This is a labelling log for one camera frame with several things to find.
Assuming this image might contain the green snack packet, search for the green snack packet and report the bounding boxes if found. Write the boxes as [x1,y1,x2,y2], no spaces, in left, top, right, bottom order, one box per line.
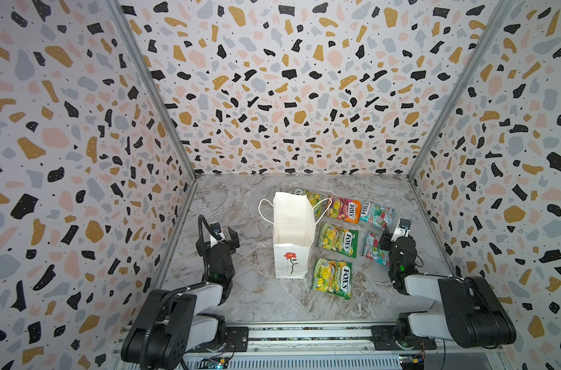
[318,223,359,258]
[311,258,353,300]

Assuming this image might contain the orange pink Fox's candy packet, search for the orange pink Fox's candy packet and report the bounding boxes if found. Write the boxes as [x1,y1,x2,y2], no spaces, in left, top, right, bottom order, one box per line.
[326,197,362,224]

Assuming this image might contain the white paper bag red flower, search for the white paper bag red flower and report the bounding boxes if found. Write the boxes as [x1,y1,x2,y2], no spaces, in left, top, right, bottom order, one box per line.
[258,192,331,279]

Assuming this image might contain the small green yellow candy packet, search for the small green yellow candy packet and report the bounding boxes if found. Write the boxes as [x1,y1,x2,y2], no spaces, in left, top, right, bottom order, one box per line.
[294,188,325,217]

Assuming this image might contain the teal pink Fox's candy packet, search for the teal pink Fox's candy packet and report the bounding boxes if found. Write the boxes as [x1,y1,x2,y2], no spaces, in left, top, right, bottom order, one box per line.
[359,200,394,230]

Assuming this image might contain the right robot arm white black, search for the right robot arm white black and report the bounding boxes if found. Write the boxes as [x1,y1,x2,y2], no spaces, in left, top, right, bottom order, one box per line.
[379,234,517,349]

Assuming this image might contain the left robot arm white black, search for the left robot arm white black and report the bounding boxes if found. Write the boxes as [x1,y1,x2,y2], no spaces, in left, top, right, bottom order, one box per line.
[120,223,240,369]

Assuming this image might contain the left green circuit board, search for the left green circuit board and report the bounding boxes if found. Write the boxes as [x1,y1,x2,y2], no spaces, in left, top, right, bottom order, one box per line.
[196,357,229,370]

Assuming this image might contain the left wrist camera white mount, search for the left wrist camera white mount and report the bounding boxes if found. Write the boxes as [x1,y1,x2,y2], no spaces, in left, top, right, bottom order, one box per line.
[209,223,225,248]

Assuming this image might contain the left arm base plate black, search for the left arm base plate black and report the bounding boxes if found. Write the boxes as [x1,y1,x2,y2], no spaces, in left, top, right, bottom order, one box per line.
[188,326,250,353]

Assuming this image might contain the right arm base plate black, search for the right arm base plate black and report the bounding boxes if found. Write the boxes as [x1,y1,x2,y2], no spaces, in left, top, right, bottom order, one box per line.
[370,325,437,352]

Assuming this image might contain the right circuit board with wires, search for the right circuit board with wires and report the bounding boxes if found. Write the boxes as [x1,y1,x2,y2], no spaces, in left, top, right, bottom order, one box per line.
[398,355,425,370]

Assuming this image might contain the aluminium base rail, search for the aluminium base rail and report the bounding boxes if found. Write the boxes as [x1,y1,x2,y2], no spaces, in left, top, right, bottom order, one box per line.
[178,322,513,369]

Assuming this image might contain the left corner aluminium post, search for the left corner aluminium post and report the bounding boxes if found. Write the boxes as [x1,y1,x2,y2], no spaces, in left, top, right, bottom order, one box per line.
[101,0,198,180]

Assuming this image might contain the corner aluminium post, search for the corner aluminium post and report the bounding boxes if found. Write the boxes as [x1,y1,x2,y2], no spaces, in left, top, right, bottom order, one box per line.
[101,0,198,180]
[407,0,517,180]

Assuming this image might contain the right corner aluminium post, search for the right corner aluminium post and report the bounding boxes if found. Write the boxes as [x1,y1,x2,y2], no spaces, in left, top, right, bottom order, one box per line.
[407,0,517,180]

